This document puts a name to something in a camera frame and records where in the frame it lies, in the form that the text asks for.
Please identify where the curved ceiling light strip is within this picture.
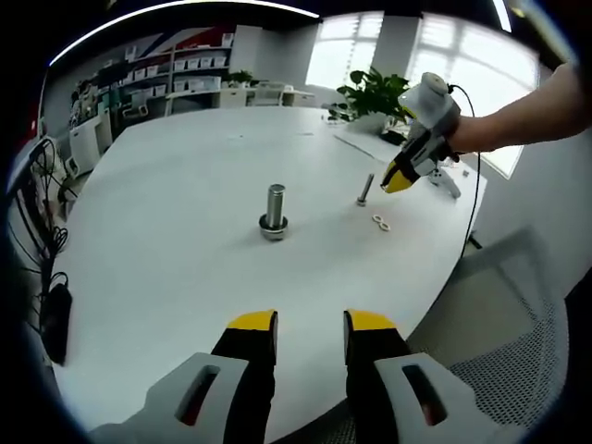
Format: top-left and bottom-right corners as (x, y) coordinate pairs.
(48, 0), (321, 67)

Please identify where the large potted green plant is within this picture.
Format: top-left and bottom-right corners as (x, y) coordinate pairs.
(335, 67), (413, 136)

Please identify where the low white cabinet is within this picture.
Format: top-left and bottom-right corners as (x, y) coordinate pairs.
(216, 82), (316, 110)

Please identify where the white paper sheet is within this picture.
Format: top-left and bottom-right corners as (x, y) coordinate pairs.
(332, 131), (404, 164)

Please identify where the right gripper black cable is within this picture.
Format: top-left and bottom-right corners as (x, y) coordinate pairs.
(446, 82), (485, 260)

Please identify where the shelf with white bins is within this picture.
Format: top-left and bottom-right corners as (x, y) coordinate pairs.
(124, 43), (235, 108)

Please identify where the small plant in glass bowl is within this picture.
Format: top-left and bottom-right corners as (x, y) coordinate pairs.
(323, 104), (353, 124)

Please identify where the large threaded steel stud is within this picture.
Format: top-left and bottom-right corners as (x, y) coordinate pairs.
(258, 183), (291, 242)

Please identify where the white game controller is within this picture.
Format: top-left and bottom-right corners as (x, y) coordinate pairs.
(427, 168), (462, 201)

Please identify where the grey mesh office chair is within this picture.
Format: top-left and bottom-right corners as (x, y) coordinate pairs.
(406, 226), (571, 432)

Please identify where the black cable bundle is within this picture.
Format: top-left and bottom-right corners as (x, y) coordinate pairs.
(26, 138), (71, 302)

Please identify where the window with white blinds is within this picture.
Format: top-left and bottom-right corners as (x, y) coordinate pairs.
(304, 13), (543, 181)

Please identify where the small green plant on cabinet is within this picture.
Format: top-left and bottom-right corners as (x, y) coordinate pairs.
(228, 68), (256, 90)

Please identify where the small threaded steel stud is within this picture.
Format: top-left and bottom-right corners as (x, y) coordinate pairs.
(355, 173), (375, 207)

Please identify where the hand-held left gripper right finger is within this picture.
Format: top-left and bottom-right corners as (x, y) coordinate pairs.
(343, 308), (524, 444)

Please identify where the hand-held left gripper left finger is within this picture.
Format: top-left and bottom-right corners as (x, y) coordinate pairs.
(87, 308), (279, 444)

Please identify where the straight ceiling light strip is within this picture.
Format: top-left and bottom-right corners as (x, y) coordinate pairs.
(492, 0), (512, 33)

